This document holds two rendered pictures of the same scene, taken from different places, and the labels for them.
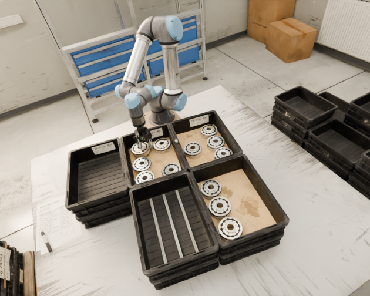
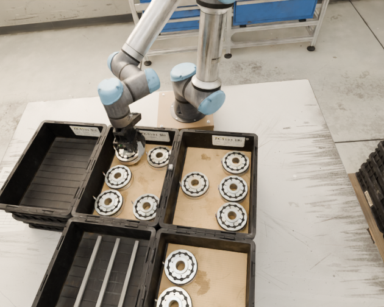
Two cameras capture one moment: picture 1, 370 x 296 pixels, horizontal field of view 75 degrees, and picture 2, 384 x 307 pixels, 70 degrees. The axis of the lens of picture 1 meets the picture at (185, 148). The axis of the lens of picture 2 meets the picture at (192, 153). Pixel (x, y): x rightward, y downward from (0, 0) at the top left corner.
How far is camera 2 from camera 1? 0.60 m
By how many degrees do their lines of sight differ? 19
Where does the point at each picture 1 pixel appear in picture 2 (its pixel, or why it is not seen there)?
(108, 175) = (75, 172)
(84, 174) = (53, 155)
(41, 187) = (19, 145)
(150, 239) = (66, 298)
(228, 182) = (214, 267)
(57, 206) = not seen: hidden behind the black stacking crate
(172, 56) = (211, 29)
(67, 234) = (10, 222)
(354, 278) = not seen: outside the picture
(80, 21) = not seen: outside the picture
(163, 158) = (152, 178)
